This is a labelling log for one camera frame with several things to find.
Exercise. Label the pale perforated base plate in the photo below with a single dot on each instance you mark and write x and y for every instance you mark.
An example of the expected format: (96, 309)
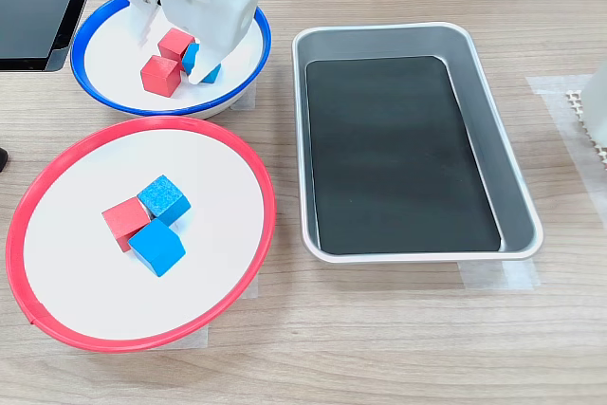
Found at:
(574, 99)

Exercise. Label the small black object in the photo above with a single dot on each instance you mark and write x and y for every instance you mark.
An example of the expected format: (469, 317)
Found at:
(3, 160)

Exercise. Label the red-rimmed white plate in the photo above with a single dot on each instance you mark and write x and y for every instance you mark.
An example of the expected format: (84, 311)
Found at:
(71, 281)

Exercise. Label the steel tray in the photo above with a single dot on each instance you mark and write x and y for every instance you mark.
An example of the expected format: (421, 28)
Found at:
(379, 40)

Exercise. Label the red wooden cube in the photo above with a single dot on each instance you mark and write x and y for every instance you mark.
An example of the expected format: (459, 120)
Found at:
(160, 75)
(124, 222)
(174, 43)

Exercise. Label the blue-rimmed white plate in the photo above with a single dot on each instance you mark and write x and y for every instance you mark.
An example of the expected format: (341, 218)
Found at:
(227, 78)

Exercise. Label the blue wooden cube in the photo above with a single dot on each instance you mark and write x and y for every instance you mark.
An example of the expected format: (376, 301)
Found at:
(163, 196)
(156, 246)
(189, 58)

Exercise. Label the black flat electronic device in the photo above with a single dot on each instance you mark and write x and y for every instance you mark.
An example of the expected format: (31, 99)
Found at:
(28, 21)

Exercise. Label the black tray mat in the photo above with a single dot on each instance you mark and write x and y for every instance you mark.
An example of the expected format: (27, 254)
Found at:
(379, 163)

